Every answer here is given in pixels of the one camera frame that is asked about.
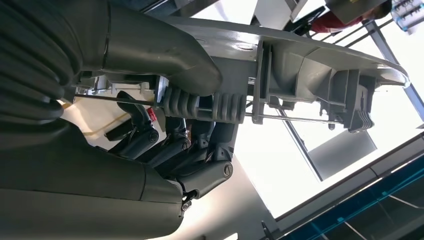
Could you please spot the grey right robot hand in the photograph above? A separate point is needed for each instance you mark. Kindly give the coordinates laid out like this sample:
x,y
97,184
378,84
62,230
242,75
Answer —
x,y
82,172

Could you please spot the blue metal shelf rack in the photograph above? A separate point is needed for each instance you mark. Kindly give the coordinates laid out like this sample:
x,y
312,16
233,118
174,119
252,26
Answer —
x,y
361,207

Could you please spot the person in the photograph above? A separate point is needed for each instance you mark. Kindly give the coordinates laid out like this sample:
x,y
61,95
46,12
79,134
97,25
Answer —
x,y
331,23

